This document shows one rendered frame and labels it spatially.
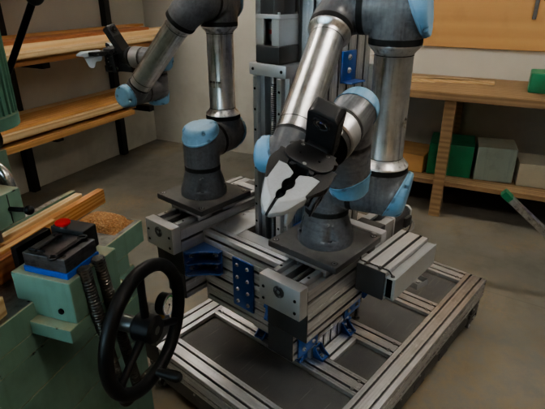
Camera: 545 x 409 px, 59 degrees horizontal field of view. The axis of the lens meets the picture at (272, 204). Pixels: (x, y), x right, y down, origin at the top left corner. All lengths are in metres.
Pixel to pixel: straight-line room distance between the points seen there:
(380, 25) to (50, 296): 0.84
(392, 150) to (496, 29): 2.70
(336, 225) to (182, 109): 3.74
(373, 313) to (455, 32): 2.33
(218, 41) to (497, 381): 1.68
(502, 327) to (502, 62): 1.98
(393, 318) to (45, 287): 1.45
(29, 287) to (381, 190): 0.77
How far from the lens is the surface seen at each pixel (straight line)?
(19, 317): 1.02
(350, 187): 0.86
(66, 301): 0.97
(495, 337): 2.46
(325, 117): 0.62
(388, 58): 1.09
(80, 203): 1.32
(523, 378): 2.30
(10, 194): 1.10
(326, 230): 1.24
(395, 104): 1.11
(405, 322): 2.06
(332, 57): 1.02
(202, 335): 1.95
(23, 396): 1.10
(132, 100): 1.64
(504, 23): 3.78
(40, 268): 0.99
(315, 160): 0.66
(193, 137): 1.50
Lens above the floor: 1.44
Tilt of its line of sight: 25 degrees down
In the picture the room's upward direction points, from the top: straight up
